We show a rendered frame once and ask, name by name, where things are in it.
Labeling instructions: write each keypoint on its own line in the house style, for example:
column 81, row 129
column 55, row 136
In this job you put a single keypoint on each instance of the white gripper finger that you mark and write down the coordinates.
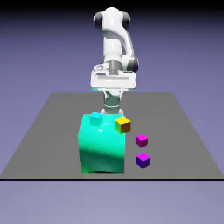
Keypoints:
column 121, row 94
column 105, row 94

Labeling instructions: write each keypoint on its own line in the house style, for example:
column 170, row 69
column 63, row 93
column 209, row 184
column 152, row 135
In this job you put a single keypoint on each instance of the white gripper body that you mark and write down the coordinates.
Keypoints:
column 113, row 82

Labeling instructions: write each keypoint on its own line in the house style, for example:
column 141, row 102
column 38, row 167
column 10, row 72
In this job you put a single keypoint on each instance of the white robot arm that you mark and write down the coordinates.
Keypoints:
column 112, row 26

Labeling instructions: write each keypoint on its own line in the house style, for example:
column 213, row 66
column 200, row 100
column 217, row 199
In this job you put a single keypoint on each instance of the small cyan cube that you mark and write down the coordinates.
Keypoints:
column 95, row 119

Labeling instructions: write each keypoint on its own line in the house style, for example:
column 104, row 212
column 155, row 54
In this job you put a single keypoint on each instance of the small yellow cube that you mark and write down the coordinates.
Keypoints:
column 122, row 124

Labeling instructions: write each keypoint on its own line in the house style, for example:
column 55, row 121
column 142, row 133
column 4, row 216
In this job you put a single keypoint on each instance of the small magenta cube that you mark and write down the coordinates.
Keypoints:
column 142, row 140

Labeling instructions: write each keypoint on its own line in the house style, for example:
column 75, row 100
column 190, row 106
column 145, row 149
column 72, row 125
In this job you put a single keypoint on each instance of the small purple cube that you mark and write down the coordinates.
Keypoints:
column 143, row 160

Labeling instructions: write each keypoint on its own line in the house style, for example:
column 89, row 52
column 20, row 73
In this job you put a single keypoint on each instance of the large turquoise box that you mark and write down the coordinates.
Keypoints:
column 101, row 145

